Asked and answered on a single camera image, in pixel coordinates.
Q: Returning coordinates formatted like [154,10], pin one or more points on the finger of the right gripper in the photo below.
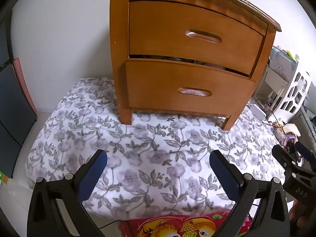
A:
[307,154]
[285,159]

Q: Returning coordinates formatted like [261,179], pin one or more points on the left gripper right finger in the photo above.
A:
[271,218]

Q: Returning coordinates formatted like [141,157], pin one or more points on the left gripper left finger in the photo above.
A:
[44,215]

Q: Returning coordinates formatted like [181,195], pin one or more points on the person's right hand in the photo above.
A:
[299,214]

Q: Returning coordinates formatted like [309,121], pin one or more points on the colourful clutter pile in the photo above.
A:
[286,135]

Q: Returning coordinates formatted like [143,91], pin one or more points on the white power adapter box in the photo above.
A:
[258,112]

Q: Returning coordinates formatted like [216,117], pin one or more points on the red parrot print blanket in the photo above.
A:
[205,225]

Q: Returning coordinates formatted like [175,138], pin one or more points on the white lattice shelf rack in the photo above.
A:
[283,87]

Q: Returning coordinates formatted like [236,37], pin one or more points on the dark panel board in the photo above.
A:
[18,112]

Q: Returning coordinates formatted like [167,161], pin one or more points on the floral grey white quilt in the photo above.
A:
[157,166]

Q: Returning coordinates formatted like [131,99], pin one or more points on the wooden nightstand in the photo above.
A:
[239,10]

